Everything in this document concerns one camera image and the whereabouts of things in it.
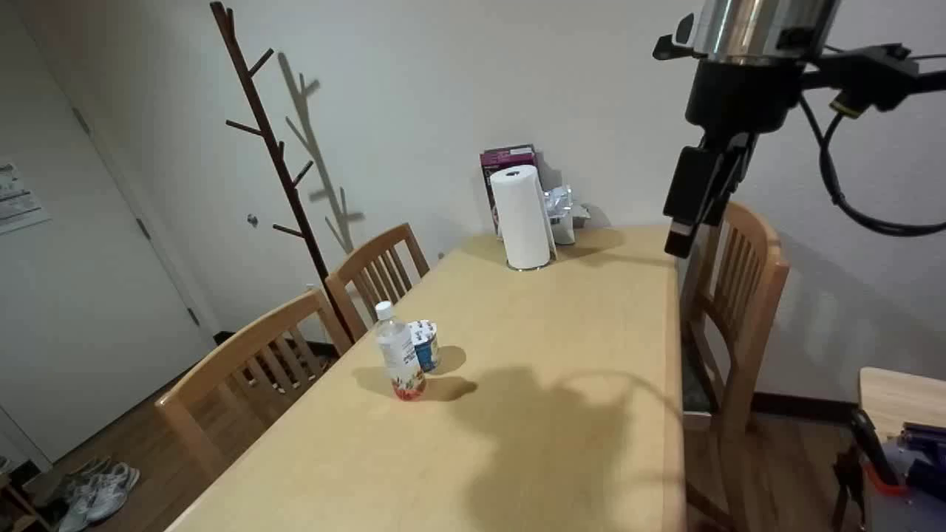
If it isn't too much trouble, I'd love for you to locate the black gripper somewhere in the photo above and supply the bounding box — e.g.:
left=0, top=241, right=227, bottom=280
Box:
left=658, top=55, right=806, bottom=262

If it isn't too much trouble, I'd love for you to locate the clear plastic bottle white cap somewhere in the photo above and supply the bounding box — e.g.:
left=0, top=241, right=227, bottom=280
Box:
left=373, top=299, right=428, bottom=405

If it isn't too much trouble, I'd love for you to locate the wooden slat-back chair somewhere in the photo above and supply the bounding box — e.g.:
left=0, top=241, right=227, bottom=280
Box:
left=150, top=286, right=355, bottom=488
left=681, top=199, right=792, bottom=532
left=321, top=222, right=435, bottom=342

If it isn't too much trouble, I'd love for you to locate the clear plastic bag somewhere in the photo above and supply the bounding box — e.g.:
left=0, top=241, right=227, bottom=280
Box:
left=537, top=182, right=593, bottom=252

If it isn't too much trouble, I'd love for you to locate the white paper towel roll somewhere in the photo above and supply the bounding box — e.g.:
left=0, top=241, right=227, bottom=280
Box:
left=487, top=162, right=559, bottom=275

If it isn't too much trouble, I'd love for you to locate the purple box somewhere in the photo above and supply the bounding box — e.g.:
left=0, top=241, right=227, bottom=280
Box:
left=480, top=141, right=548, bottom=235

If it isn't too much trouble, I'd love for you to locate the small wooden side table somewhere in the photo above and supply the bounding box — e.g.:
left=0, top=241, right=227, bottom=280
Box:
left=854, top=364, right=946, bottom=442

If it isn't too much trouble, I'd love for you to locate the black and red tool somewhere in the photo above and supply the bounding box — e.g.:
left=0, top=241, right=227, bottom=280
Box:
left=830, top=405, right=917, bottom=532

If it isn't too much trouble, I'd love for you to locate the purple blue item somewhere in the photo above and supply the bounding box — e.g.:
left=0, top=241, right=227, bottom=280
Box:
left=895, top=419, right=946, bottom=500

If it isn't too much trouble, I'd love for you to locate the dark brown coat rack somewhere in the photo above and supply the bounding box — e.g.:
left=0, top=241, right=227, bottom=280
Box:
left=206, top=0, right=360, bottom=342

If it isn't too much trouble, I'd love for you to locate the white door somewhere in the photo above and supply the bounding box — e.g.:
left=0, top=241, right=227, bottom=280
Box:
left=0, top=18, right=219, bottom=466

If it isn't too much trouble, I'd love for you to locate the white sneaker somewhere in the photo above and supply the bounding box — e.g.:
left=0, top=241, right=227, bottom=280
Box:
left=52, top=478, right=103, bottom=532
left=79, top=459, right=146, bottom=524

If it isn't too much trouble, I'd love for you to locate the dark low stool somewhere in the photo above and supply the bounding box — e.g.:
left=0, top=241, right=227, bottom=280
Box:
left=0, top=456, right=52, bottom=532

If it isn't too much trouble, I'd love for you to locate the black cable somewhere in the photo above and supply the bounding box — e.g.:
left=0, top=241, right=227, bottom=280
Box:
left=794, top=92, right=946, bottom=238

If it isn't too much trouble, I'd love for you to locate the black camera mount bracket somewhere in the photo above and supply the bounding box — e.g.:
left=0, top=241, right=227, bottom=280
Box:
left=799, top=42, right=946, bottom=120

